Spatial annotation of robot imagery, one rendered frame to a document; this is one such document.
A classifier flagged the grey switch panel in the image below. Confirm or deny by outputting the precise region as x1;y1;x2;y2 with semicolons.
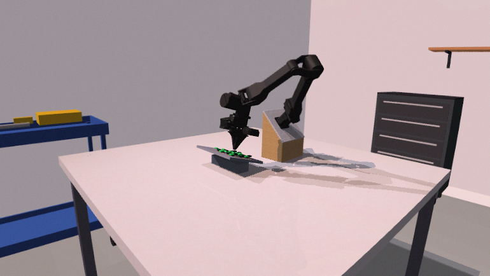
196;145;263;174

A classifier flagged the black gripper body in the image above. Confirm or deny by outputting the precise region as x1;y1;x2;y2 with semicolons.
220;111;260;137

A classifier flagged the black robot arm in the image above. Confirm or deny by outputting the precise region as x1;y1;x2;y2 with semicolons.
220;54;324;129

